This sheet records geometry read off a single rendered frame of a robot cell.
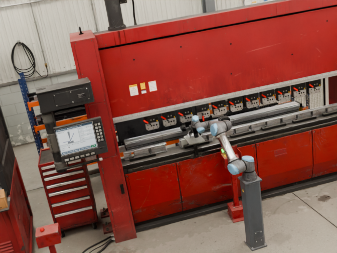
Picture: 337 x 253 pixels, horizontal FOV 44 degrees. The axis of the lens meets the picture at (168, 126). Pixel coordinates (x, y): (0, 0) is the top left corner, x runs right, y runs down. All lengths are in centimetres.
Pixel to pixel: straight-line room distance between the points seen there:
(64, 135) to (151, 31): 140
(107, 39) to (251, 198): 214
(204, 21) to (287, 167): 203
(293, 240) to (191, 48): 227
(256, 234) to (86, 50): 249
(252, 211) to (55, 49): 548
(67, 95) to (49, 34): 461
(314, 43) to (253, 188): 192
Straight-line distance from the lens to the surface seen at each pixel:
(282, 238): 474
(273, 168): 527
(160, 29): 449
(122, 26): 451
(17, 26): 849
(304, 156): 541
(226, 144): 410
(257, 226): 445
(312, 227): 492
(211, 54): 469
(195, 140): 469
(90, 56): 424
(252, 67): 489
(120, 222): 488
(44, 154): 525
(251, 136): 499
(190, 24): 457
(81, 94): 398
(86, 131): 405
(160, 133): 509
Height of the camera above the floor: 276
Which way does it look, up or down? 20 degrees down
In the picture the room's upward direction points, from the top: 9 degrees counter-clockwise
